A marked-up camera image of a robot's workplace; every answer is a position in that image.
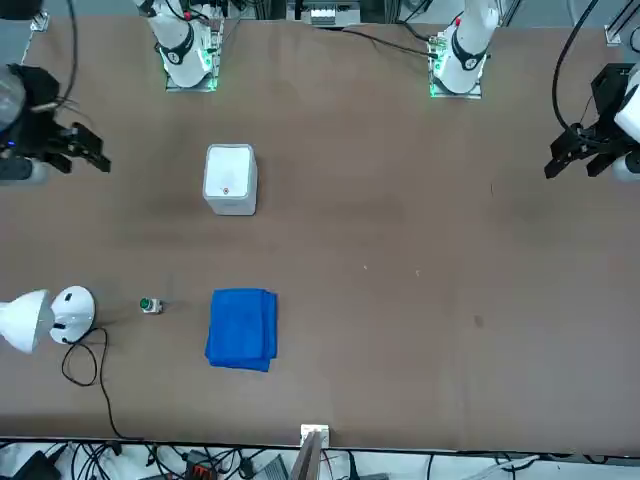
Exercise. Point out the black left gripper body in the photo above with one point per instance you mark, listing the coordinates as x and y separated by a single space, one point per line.
607 95

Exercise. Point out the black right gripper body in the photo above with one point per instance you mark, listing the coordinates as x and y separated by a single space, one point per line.
42 100

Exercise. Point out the white desk lamp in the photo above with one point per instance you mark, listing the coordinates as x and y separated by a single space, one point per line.
72 310

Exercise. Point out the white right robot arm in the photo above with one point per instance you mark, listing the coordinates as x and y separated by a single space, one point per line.
182 55

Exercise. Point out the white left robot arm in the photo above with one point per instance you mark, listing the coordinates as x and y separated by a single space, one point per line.
465 50

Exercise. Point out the white lidded box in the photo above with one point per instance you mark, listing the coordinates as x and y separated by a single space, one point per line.
229 175

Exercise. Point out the blue folded cloth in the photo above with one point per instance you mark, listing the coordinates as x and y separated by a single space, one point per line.
242 330

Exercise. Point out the grey power strip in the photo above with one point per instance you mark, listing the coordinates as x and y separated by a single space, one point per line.
322 17

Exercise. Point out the black power brick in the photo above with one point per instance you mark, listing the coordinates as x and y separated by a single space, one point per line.
35 465

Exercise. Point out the orange black device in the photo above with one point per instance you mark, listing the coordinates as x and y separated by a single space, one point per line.
197 470

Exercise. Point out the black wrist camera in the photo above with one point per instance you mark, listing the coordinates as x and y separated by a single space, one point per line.
12 147

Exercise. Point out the aluminium corner bracket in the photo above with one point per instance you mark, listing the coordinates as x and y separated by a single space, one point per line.
40 22
615 34

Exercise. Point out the aluminium frame post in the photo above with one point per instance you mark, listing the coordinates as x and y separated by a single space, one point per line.
312 450

